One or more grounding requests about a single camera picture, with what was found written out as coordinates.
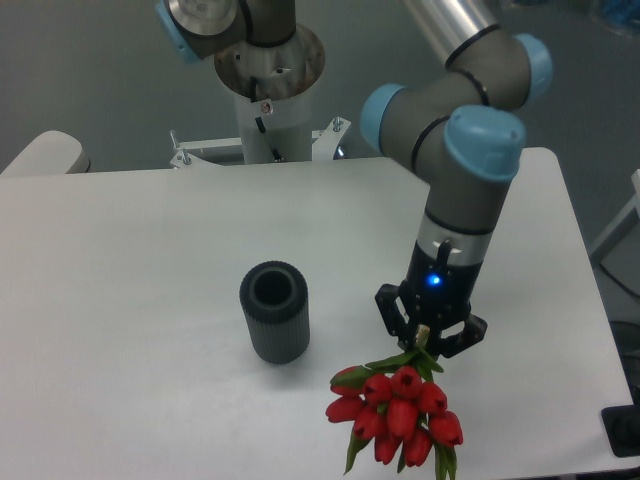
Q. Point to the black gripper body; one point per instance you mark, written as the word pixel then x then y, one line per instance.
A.
pixel 442 292

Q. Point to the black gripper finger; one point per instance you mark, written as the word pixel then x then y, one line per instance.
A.
pixel 448 346
pixel 396 306

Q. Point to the red tulip bouquet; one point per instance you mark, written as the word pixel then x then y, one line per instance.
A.
pixel 395 405

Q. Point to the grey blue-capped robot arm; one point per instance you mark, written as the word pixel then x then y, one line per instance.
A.
pixel 459 134

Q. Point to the dark grey ribbed vase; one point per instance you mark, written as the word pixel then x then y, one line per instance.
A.
pixel 275 301

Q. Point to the white furniture piece right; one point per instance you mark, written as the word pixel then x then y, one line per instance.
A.
pixel 613 233

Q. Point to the black box at table edge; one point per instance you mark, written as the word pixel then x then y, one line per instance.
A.
pixel 621 424

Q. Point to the blue plastic item top right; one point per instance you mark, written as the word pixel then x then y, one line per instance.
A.
pixel 618 16

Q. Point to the white chair backrest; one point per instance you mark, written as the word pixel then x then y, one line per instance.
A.
pixel 51 153

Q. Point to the white pedestal base frame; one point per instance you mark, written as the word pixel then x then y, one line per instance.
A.
pixel 260 143

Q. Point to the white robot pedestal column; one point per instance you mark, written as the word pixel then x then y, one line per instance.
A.
pixel 276 83

